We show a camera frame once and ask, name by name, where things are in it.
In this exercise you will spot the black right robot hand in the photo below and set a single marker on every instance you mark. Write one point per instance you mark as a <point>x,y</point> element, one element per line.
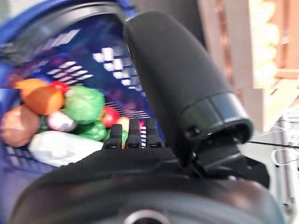
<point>163,70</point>

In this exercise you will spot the leafy green cabbage white base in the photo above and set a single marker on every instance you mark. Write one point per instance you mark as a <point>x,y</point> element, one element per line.
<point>60,147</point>

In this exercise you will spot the blue plastic shopping basket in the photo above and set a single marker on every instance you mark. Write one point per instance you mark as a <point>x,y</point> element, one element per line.
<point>105,32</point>

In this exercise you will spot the small red tomato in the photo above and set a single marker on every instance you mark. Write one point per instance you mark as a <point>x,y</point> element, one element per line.
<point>111,116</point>

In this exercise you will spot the small round green cabbage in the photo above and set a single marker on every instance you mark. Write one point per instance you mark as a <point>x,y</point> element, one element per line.
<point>84,105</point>

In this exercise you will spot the small green bell pepper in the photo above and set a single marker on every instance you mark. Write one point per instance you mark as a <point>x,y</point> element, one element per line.
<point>92,130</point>

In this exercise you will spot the small red apple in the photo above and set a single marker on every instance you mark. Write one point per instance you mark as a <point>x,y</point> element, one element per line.
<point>59,86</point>

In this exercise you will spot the small white garlic bulb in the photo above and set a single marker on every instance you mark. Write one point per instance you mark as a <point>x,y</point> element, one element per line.
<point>59,121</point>

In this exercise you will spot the small orange toy carrot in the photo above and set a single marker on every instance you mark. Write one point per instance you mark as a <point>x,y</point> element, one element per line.
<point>42,98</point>

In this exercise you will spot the wooden slat crate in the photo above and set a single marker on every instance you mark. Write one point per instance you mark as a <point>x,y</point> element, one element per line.
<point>289,58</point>

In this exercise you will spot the small tan onion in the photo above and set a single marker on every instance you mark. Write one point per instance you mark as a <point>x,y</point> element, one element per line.
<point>18,126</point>

